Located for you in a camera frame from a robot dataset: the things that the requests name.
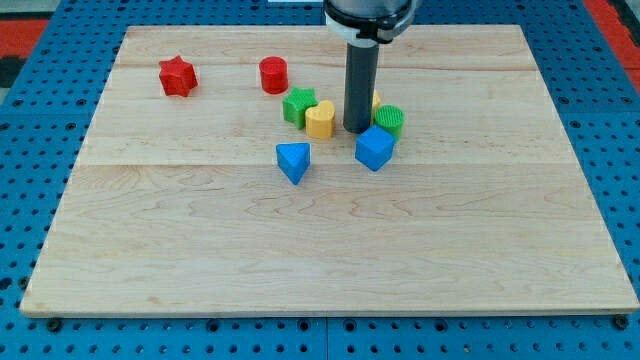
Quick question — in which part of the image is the blue triangle block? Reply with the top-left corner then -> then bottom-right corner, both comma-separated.
276,142 -> 311,185

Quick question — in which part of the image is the green star block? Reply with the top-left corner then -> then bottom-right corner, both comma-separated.
282,87 -> 318,130

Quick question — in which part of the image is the yellow heart block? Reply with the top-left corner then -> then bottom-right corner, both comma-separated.
305,100 -> 335,139

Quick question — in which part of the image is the blue cube block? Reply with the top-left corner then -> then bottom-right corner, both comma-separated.
355,125 -> 395,172

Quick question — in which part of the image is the green cylinder block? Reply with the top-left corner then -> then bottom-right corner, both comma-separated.
374,105 -> 405,142

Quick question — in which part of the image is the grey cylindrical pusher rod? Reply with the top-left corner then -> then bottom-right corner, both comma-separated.
343,45 -> 379,134

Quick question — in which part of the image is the light wooden board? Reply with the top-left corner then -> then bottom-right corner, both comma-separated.
20,25 -> 639,318

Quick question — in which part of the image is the red star block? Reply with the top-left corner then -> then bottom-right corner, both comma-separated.
159,55 -> 198,97

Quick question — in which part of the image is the red cylinder block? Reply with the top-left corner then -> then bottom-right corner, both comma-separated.
259,56 -> 289,94

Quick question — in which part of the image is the yellow block behind rod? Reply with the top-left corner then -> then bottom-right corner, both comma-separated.
371,91 -> 382,123

